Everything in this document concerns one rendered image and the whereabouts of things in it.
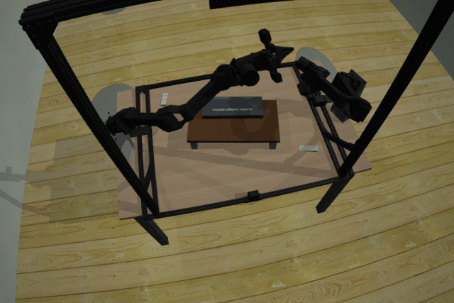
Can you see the brown wooden stand with grey legs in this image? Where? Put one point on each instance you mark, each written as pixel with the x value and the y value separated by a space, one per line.
pixel 264 130

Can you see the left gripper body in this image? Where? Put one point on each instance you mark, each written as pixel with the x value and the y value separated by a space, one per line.
pixel 265 38

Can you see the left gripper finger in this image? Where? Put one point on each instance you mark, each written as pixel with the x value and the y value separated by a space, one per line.
pixel 281 56
pixel 283 49

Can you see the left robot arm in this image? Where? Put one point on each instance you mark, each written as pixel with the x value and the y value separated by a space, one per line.
pixel 224 77

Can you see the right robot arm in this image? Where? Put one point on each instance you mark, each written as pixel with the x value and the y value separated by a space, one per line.
pixel 340 91

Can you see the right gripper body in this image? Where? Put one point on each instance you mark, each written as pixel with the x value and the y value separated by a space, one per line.
pixel 317 99

